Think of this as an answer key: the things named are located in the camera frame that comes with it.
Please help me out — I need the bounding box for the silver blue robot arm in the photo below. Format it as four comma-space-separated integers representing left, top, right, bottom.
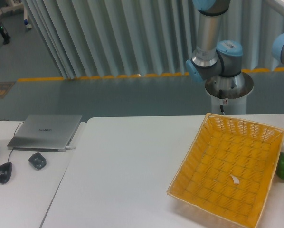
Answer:
186, 0, 254, 115

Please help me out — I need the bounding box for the yellow woven basket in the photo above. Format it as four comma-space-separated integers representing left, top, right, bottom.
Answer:
167, 113, 284, 228

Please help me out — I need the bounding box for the white paper scrap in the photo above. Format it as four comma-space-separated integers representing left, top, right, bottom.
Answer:
230, 175, 240, 185

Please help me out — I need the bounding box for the silver closed laptop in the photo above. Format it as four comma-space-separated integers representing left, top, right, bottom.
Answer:
8, 115, 82, 152

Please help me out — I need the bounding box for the black earbud case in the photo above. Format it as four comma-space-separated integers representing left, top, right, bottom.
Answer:
28, 152, 47, 170

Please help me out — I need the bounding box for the black computer mouse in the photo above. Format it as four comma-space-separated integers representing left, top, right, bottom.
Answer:
0, 162, 13, 184

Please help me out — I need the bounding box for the white rolling stand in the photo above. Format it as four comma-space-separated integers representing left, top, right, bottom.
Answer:
0, 0, 32, 30

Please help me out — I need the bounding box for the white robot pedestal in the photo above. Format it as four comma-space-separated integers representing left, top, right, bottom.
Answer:
205, 72, 254, 115

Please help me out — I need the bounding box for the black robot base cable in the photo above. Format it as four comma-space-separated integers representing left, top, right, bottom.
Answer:
218, 89, 226, 115

